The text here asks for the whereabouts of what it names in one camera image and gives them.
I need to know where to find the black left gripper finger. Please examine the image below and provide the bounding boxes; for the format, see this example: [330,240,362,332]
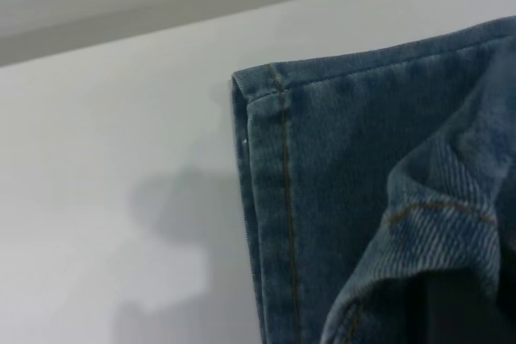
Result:
[409,277,516,344]

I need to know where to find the blue denim pants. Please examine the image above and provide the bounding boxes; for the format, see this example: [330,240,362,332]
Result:
[231,15,516,344]

